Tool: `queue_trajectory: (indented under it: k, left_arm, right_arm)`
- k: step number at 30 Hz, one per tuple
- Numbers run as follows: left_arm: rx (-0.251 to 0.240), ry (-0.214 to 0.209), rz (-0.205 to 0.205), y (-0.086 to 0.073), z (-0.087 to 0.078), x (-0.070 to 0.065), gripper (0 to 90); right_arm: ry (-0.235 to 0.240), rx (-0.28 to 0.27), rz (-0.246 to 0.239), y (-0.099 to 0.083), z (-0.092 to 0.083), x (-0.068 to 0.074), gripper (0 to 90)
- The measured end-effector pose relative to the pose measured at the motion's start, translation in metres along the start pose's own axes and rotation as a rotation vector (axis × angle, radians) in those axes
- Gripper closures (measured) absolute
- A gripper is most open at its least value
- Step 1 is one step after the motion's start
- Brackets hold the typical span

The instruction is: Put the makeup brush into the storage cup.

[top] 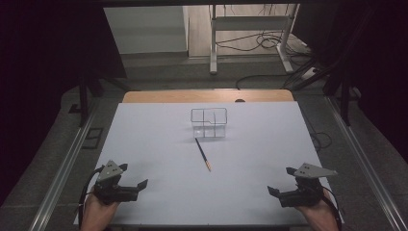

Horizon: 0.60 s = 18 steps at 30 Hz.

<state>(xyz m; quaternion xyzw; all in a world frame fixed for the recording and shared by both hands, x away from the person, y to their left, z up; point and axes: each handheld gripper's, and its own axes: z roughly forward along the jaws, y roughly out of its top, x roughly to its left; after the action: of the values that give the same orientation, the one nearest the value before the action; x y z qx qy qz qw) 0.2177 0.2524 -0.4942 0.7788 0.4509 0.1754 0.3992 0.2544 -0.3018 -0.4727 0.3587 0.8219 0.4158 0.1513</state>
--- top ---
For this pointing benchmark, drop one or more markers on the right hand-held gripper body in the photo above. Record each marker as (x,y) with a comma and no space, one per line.
(301,195)

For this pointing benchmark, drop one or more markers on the aluminium floor rail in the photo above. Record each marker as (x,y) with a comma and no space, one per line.
(362,160)
(64,173)

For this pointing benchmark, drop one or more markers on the white cabinet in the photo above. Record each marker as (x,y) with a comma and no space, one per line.
(144,29)

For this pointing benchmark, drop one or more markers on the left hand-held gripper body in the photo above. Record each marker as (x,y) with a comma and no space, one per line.
(110,192)

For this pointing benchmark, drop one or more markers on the dark floor socket plate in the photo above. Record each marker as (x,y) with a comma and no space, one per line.
(92,138)

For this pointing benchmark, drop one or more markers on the dark curtain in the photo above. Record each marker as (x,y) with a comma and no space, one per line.
(38,80)
(385,64)

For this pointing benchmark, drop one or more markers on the dark pencil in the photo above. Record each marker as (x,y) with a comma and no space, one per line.
(203,154)

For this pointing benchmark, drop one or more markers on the person's right hand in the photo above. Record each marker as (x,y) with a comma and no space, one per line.
(316,215)

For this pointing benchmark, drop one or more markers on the person's left hand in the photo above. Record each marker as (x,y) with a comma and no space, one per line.
(97,213)

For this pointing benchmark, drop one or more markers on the white metal desk frame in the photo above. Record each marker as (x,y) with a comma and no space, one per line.
(213,48)

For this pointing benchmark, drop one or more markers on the white table cover board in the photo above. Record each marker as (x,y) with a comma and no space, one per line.
(160,144)

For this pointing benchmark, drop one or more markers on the white power strip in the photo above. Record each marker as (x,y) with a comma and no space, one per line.
(309,73)

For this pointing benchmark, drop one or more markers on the black metal stand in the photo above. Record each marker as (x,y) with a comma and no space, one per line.
(84,102)
(344,102)

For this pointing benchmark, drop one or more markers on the clear acrylic organizer box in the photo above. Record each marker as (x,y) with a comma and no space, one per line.
(209,123)

